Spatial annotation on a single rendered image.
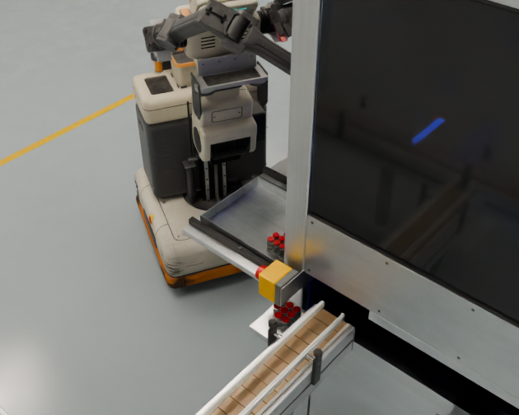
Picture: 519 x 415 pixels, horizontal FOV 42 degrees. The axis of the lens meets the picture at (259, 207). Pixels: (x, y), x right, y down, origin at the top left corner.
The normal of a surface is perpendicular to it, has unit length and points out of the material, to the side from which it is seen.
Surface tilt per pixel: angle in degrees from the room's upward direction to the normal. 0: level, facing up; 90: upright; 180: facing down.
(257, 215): 0
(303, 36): 90
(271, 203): 0
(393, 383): 90
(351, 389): 90
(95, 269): 0
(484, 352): 90
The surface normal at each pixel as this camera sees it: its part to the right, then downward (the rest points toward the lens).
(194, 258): 0.35, 0.60
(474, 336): -0.65, 0.48
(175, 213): 0.00, -0.77
